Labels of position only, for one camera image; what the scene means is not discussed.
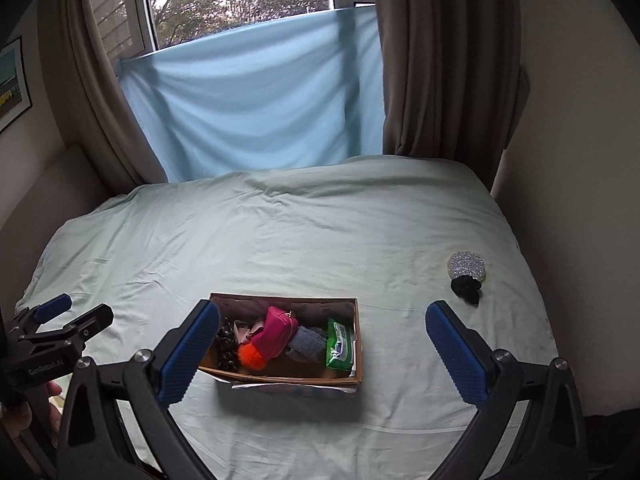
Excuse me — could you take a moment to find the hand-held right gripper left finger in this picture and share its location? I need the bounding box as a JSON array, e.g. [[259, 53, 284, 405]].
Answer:
[[54, 299, 221, 480]]

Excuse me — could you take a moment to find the silver glitter round pad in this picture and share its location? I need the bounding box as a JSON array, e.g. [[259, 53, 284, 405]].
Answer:
[[446, 251, 487, 281]]

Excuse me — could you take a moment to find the beige curtain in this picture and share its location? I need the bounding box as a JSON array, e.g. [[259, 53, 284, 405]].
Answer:
[[372, 0, 529, 175], [59, 0, 169, 189]]

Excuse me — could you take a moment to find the light blue hanging cloth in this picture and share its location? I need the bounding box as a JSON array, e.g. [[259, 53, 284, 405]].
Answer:
[[117, 6, 386, 184]]

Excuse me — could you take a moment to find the person's left hand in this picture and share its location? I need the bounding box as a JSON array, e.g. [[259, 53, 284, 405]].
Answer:
[[0, 381, 65, 450]]

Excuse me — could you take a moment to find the black cord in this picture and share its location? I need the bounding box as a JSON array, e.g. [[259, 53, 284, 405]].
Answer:
[[215, 319, 242, 372]]

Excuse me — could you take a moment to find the pink zip pouch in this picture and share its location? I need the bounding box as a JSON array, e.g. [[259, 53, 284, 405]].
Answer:
[[249, 305, 300, 361]]

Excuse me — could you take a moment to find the plain black scrunchie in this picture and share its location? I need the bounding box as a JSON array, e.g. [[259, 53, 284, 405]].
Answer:
[[449, 275, 482, 307]]

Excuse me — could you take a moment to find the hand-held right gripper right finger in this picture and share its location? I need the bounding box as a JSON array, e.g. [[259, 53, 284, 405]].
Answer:
[[425, 300, 588, 480]]

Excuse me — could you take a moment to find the window with grey frame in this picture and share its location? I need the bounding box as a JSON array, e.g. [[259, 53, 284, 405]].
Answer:
[[90, 0, 377, 59]]

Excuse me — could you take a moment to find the green wet wipes packet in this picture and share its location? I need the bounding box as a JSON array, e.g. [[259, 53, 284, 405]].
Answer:
[[324, 317, 357, 372]]

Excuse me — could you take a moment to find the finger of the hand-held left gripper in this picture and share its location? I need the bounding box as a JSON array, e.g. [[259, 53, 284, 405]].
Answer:
[[9, 293, 73, 336], [29, 303, 115, 357]]

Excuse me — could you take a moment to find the framed wall picture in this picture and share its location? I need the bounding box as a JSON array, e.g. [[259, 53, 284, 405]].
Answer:
[[0, 35, 34, 134]]

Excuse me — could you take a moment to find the orange fluffy pompom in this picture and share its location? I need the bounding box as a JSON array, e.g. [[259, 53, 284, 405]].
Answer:
[[236, 342, 266, 374]]

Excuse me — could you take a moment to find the pale pink cloth piece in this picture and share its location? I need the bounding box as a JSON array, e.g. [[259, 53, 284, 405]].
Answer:
[[235, 316, 268, 345]]

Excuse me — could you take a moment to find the beige padded headboard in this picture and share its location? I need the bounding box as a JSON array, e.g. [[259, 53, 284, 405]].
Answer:
[[0, 144, 109, 307]]

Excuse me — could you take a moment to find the cardboard box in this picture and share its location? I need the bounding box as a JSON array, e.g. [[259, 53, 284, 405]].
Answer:
[[197, 292, 362, 399]]

